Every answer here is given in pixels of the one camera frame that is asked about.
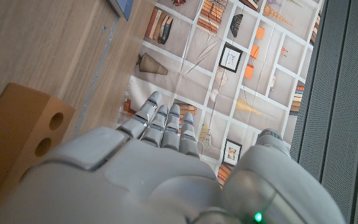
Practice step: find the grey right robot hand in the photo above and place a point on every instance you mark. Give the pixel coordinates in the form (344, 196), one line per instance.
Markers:
(154, 180)

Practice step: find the wooden block with holes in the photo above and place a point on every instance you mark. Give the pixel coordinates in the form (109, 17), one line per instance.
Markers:
(11, 133)

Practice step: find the printed bookshelf backdrop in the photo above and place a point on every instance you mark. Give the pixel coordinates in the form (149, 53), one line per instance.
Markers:
(253, 90)

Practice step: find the blue book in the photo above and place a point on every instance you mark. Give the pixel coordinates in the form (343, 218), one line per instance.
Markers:
(123, 7)

